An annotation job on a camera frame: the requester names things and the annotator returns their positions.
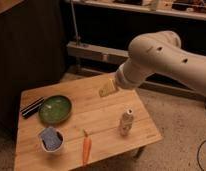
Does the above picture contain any cluttered upper shelf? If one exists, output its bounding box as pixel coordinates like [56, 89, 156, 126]
[64, 0, 206, 21]

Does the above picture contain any metal vertical pole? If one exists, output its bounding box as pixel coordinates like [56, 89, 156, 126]
[70, 0, 81, 46]

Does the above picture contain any black cable on floor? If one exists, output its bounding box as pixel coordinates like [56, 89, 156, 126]
[196, 138, 206, 171]

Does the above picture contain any wooden table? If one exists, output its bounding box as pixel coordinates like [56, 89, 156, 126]
[14, 74, 162, 171]

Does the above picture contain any grey metal beam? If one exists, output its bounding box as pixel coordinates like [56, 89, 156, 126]
[67, 41, 128, 65]

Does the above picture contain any orange carrot-shaped pepper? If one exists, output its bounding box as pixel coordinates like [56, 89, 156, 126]
[82, 130, 92, 165]

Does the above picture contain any small white bottle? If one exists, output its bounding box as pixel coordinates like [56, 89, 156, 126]
[119, 109, 134, 136]

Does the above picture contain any black rectangular bar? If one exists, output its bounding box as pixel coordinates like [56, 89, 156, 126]
[20, 97, 44, 118]

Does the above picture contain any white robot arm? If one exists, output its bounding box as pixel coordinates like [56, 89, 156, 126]
[99, 31, 206, 97]

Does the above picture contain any green round plate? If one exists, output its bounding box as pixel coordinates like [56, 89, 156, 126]
[38, 95, 72, 125]

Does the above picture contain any white cup with blue cloth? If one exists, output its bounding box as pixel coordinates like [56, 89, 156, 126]
[38, 126, 64, 155]

